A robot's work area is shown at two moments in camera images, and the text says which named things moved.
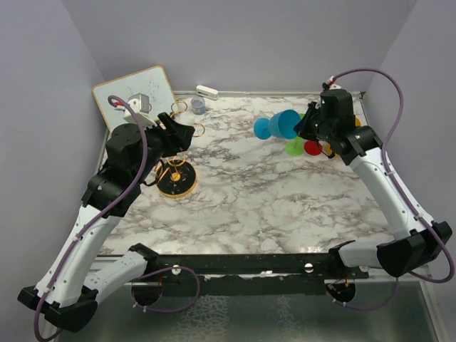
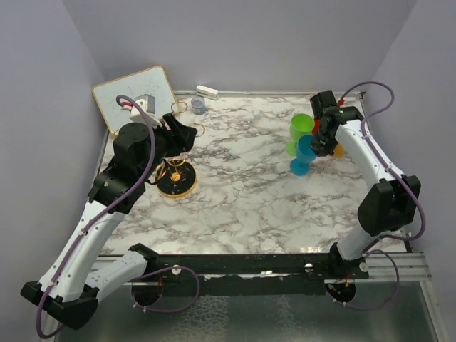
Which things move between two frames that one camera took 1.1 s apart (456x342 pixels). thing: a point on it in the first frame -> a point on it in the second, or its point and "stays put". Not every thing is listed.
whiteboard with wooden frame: [152, 82] stays put
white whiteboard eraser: [206, 92] stays put
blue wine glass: [281, 125] -> [305, 154]
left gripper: [177, 136] stays put
